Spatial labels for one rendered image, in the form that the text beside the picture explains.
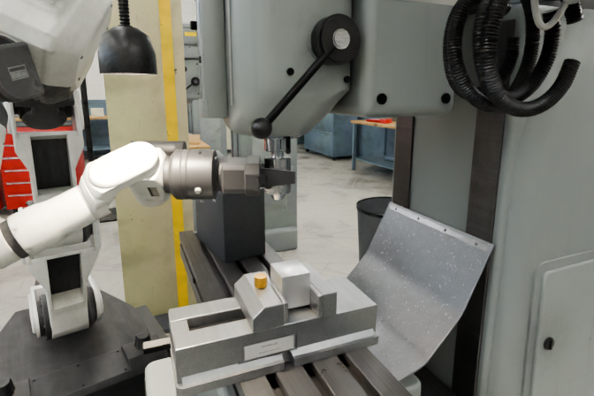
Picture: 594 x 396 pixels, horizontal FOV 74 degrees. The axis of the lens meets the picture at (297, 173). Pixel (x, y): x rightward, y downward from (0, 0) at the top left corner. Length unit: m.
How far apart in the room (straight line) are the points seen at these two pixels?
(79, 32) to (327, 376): 0.78
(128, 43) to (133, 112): 1.82
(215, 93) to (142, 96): 1.74
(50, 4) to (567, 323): 1.18
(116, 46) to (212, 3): 0.17
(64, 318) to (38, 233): 0.79
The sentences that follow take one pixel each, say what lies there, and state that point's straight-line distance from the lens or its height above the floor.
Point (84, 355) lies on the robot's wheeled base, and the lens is 1.53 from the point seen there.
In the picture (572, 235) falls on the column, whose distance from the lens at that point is 0.95.
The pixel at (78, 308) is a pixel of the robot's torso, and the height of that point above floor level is 0.72.
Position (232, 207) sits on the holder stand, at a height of 1.09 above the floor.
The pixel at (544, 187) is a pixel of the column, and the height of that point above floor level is 1.21.
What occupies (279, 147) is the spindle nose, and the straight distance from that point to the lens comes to 0.68.
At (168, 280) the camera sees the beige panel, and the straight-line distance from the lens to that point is 2.63.
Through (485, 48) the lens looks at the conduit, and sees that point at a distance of 0.57.
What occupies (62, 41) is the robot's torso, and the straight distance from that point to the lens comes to 0.90.
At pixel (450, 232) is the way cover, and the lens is 0.89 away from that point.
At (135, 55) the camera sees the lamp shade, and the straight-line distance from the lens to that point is 0.56.
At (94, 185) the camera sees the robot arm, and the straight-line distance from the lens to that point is 0.69.
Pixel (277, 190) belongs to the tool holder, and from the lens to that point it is 0.69.
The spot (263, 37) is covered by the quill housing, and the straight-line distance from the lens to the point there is 0.59.
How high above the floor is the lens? 1.38
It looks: 12 degrees down
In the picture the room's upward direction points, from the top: straight up
